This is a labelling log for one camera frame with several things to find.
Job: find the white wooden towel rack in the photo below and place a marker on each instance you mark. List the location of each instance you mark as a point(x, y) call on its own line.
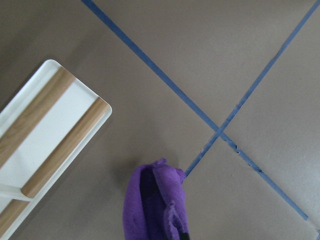
point(42, 130)

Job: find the purple microfiber towel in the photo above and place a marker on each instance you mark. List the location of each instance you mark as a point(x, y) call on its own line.
point(154, 204)

